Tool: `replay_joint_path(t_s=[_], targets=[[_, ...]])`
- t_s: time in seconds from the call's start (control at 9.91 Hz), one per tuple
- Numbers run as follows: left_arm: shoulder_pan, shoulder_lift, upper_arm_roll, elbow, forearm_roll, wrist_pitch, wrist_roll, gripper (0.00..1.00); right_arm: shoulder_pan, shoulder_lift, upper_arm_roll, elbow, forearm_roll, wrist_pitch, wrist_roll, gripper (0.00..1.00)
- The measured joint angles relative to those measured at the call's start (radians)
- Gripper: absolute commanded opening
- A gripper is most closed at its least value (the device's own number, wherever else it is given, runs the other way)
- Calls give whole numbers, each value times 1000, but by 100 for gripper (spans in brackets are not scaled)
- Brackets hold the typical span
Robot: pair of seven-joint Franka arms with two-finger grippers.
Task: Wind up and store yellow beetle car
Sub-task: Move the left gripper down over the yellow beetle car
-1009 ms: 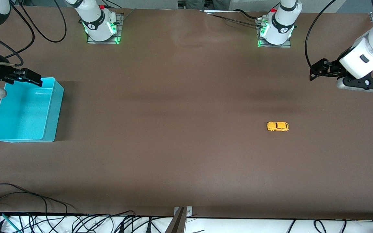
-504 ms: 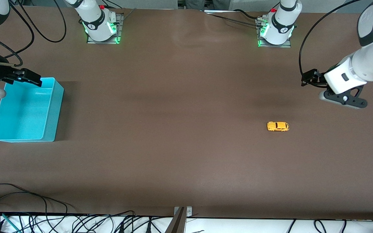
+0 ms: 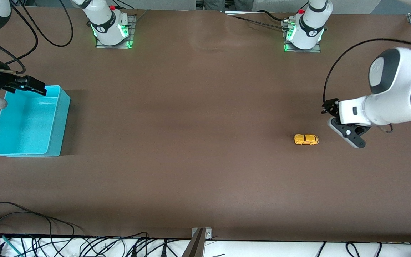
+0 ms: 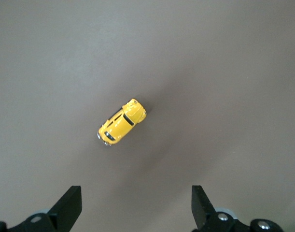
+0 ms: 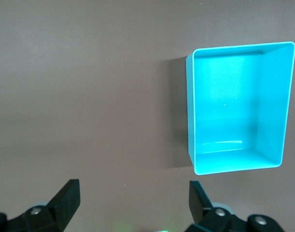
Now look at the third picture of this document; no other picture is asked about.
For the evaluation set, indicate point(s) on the person in grey trousers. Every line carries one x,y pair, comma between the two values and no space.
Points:
227,4

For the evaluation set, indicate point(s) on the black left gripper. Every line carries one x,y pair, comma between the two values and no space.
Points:
330,106

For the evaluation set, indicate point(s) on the cyan plastic bin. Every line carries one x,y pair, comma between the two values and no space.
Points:
27,121

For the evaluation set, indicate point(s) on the grey metal rod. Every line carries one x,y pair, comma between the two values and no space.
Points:
142,16

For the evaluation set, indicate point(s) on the yellow beetle toy car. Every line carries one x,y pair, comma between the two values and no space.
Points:
306,139

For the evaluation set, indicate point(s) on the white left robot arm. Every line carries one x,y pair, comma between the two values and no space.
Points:
398,85

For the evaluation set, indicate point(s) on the silver metal bracket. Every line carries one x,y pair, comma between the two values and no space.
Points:
208,233

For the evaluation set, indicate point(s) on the dark metal pole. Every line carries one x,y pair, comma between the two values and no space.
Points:
194,248

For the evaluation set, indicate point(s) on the grey metal arm base plate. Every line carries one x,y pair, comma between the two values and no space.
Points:
305,51
133,28

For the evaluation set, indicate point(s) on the grey metal strip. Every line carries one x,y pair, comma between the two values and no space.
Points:
241,13

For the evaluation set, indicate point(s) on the black power plug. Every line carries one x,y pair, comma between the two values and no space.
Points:
164,250

